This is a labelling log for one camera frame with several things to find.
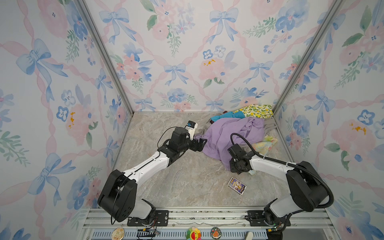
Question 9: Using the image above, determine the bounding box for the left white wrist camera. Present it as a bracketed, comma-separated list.
[185, 121, 198, 141]

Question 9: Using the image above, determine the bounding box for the aluminium corner post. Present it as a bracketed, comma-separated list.
[74, 0, 134, 117]
[273, 0, 345, 116]

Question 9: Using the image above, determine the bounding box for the aluminium corner post right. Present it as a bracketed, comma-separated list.
[273, 0, 345, 116]

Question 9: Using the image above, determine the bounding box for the grey cloth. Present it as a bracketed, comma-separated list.
[264, 117, 278, 136]

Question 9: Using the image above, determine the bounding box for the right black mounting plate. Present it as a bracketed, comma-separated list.
[245, 210, 291, 228]

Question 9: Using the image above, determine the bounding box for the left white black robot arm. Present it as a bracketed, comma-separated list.
[98, 121, 207, 226]

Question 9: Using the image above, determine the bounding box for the beige round sticker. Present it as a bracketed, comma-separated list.
[111, 228, 125, 240]

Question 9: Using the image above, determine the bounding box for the black corrugated cable conduit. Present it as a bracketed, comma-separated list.
[230, 132, 335, 209]

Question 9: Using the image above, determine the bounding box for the teal cloth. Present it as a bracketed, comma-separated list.
[210, 111, 245, 124]

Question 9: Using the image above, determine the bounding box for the colourful flower sticker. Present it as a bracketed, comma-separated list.
[186, 227, 202, 240]

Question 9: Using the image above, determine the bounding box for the white small object front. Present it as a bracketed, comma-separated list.
[245, 232, 254, 240]

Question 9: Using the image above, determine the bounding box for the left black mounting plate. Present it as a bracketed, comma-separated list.
[127, 210, 169, 228]

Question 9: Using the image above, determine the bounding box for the purple playing card box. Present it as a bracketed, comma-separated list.
[227, 177, 247, 195]

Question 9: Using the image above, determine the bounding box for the aluminium corner post left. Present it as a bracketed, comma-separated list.
[74, 0, 134, 117]

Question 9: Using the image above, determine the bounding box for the pastel floral cloth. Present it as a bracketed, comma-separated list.
[252, 135, 278, 156]

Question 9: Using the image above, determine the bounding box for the lavender purple cloth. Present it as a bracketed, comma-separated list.
[195, 117, 265, 171]

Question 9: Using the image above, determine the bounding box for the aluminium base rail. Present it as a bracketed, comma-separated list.
[78, 207, 340, 240]

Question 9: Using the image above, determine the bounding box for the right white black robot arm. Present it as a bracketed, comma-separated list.
[228, 144, 334, 226]

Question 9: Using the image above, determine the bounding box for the black mounting plate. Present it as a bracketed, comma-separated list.
[127, 210, 169, 228]
[245, 210, 291, 228]

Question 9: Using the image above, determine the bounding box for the yellow lemon print cloth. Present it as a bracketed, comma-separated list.
[234, 105, 274, 119]

